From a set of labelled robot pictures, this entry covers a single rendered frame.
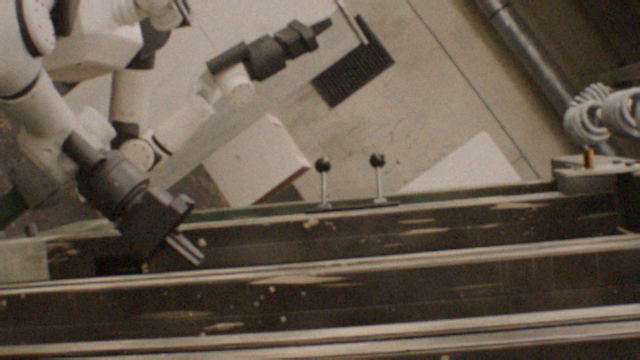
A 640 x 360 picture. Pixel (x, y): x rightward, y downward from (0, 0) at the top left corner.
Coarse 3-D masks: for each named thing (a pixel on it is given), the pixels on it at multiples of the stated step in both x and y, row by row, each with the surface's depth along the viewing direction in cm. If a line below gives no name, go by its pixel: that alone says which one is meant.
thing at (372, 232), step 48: (576, 144) 117; (576, 192) 116; (0, 240) 134; (48, 240) 127; (96, 240) 126; (192, 240) 124; (240, 240) 123; (288, 240) 122; (336, 240) 121; (384, 240) 120; (432, 240) 119; (480, 240) 118; (528, 240) 117
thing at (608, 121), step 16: (608, 80) 119; (624, 80) 110; (608, 96) 98; (624, 96) 90; (576, 112) 110; (592, 112) 121; (608, 112) 94; (624, 112) 90; (576, 128) 111; (592, 128) 108; (608, 128) 95; (624, 128) 91
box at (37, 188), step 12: (12, 168) 186; (24, 168) 186; (36, 168) 185; (12, 180) 186; (24, 180) 186; (36, 180) 185; (48, 180) 185; (72, 180) 186; (24, 192) 186; (36, 192) 186; (48, 192) 185; (60, 192) 189; (36, 204) 186; (48, 204) 192
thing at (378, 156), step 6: (372, 156) 162; (378, 156) 162; (384, 156) 163; (372, 162) 162; (378, 162) 162; (384, 162) 163; (378, 168) 162; (378, 174) 162; (378, 180) 161; (378, 186) 160; (378, 192) 160; (378, 198) 159; (384, 198) 159
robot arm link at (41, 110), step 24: (0, 24) 86; (0, 48) 87; (24, 48) 88; (0, 72) 88; (24, 72) 89; (0, 96) 91; (24, 96) 92; (48, 96) 95; (24, 120) 97; (48, 120) 98
